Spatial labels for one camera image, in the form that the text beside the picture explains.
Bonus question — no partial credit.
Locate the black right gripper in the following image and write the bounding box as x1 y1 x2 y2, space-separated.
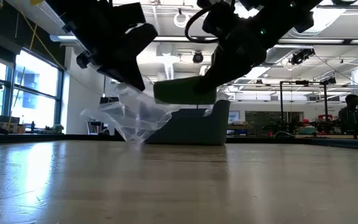
194 0 288 94

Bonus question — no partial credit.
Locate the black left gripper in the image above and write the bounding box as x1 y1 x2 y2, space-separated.
47 0 158 91

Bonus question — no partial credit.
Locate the green elastic bandage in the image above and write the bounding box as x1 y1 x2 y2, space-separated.
153 76 218 106

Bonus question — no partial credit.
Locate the grey-blue plastic bin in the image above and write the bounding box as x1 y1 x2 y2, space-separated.
144 99 231 146

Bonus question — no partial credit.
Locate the long ceiling light strip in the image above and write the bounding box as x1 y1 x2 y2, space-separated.
50 34 219 44

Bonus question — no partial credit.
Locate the person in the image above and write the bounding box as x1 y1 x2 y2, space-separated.
337 93 358 126

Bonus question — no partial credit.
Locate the white ventilation duct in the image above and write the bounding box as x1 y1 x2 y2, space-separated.
156 42 180 82

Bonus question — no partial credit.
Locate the black camera cable loop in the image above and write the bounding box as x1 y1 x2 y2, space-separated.
184 2 220 44

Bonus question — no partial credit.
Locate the black ceiling camera cluster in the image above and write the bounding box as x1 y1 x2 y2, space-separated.
289 48 316 66

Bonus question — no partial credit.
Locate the yellow cable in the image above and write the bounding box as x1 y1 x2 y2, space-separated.
20 12 65 71

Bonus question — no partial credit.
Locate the black metal camera rig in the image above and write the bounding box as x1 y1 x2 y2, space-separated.
279 80 329 131

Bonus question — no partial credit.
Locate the black metal table frame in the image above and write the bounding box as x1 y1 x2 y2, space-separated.
0 133 358 152

